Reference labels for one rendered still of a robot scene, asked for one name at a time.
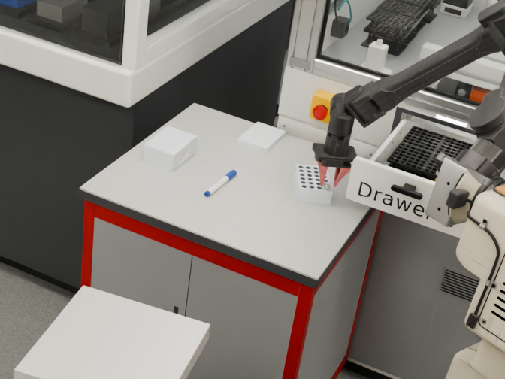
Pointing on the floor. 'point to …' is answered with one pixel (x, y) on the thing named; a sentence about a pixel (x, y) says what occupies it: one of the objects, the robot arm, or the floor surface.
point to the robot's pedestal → (114, 341)
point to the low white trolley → (234, 250)
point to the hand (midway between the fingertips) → (328, 183)
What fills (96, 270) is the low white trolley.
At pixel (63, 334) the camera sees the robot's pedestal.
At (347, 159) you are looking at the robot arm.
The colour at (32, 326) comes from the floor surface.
